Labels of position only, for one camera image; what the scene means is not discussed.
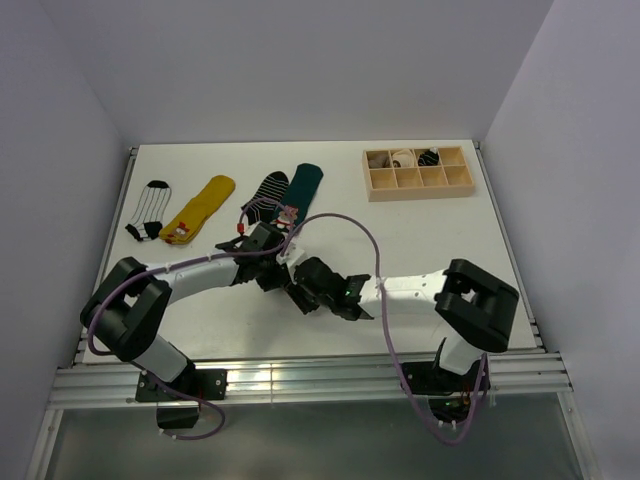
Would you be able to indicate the cream rolled sock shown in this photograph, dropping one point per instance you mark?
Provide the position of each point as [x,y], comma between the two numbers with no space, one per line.
[403,158]

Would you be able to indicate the black white striped ankle sock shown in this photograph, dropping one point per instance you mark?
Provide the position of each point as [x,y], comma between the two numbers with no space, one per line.
[261,207]

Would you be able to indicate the black rolled sock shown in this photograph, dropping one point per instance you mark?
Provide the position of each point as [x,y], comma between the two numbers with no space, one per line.
[428,157]

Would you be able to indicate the beige rolled sock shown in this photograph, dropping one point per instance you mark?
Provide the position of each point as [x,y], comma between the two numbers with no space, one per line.
[378,160]

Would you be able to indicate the dark green reindeer sock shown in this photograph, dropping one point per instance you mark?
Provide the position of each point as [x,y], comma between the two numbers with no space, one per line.
[298,197]

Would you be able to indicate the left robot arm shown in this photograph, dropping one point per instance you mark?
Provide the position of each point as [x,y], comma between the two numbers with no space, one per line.
[126,311]

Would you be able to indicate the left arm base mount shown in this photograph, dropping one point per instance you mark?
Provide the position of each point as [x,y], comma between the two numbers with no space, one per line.
[182,403]

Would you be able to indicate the wooden compartment box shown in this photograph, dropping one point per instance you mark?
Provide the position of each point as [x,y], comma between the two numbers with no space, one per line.
[452,178]

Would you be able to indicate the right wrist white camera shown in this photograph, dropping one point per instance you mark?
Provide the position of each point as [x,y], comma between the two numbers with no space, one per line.
[291,256]

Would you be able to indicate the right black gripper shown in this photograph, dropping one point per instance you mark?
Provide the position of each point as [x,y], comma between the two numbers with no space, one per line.
[296,292]

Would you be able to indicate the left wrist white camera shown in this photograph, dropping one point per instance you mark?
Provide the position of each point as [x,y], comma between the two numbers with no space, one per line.
[245,230]

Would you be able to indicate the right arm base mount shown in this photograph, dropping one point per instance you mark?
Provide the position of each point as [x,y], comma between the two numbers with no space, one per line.
[443,396]

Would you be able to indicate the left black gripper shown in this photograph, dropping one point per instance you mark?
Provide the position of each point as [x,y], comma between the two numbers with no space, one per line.
[274,281]

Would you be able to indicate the mustard yellow sock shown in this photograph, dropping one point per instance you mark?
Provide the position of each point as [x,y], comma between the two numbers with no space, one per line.
[189,221]

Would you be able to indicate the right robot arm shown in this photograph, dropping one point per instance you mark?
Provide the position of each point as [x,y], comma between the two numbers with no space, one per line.
[478,307]

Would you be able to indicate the aluminium front rail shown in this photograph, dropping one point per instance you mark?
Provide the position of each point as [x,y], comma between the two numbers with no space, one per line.
[358,378]

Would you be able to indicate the wrist white camera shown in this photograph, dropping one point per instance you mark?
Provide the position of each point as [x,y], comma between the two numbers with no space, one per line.
[291,256]
[245,230]

